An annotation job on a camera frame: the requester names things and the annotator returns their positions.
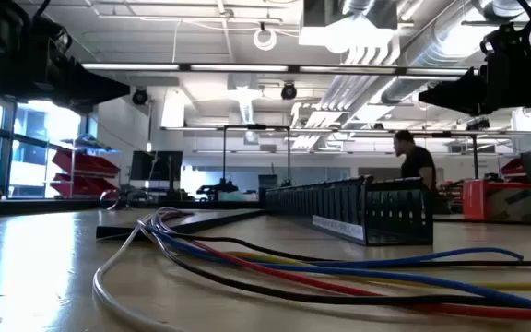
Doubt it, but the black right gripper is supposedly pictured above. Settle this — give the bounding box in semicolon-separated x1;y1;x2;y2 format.
418;25;531;116

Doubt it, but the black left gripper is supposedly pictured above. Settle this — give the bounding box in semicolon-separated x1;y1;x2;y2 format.
0;17;132;114

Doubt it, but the black slotted cable duct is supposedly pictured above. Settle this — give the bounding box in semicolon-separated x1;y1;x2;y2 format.
264;174;435;247

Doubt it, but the bundle of coloured wires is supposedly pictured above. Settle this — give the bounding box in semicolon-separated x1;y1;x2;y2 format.
152;237;506;306

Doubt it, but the red storage bin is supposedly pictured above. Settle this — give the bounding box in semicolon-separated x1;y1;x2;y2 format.
49;172;120;199
52;148;121;179

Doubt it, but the person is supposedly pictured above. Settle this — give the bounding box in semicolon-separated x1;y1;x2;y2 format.
392;129;438;193

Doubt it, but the black computer monitor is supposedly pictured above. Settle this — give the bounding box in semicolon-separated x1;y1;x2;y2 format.
129;150;184;191

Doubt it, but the orange tape dispenser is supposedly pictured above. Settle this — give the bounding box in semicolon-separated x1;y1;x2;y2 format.
461;178;531;223

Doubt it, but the white ventilation unit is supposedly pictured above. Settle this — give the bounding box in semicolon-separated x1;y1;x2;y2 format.
298;0;400;54

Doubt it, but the long ceiling light bar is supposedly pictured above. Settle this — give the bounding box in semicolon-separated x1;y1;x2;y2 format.
80;63;478;77

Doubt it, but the silver air duct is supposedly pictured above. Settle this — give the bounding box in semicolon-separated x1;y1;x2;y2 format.
380;0;531;106

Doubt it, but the white coiled ceiling cable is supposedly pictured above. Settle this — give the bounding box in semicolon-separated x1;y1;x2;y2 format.
252;26;278;52

